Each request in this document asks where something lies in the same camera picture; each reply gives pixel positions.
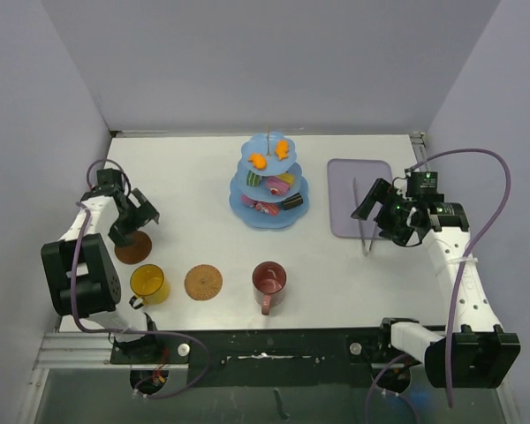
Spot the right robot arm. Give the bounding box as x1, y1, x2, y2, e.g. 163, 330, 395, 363
351, 171, 520, 389

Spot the red pink macaron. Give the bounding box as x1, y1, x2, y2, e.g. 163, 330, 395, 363
254, 201, 280, 216

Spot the purple serving tray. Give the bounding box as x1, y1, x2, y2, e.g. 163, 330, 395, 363
327, 158, 392, 239

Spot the woven rattan coaster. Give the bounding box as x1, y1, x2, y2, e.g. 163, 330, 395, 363
184, 264, 223, 301

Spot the yellow pink cake slice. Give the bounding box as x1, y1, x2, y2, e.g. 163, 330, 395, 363
276, 172, 295, 186

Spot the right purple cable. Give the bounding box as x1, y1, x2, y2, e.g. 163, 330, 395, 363
364, 148, 512, 424

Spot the orange cookie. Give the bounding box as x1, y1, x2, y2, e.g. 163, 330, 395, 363
247, 153, 268, 170
275, 139, 291, 161

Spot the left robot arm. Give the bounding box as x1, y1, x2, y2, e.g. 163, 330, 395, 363
41, 162, 163, 363

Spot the yellow enamel mug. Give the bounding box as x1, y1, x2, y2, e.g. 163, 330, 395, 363
129, 264, 170, 309

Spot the chocolate layered cake slice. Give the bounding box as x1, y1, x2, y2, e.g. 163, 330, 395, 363
282, 193, 304, 210

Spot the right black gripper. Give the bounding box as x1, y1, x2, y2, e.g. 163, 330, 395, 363
352, 178, 416, 245

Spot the pink strawberry cake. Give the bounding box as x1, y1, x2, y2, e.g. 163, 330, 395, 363
264, 176, 291, 196

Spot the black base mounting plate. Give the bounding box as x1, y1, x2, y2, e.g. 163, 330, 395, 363
110, 328, 400, 394

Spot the green striped macaron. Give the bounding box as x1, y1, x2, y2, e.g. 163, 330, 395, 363
246, 171, 261, 187

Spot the pink patterned mug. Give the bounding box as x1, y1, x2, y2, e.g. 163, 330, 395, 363
252, 261, 287, 316

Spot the brown wooden coaster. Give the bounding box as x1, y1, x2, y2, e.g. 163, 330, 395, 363
114, 231, 153, 265

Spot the blue three-tier cake stand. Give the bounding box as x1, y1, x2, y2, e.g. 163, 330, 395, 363
229, 130, 309, 230

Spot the aluminium rail frame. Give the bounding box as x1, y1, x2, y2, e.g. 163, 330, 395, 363
34, 132, 511, 371

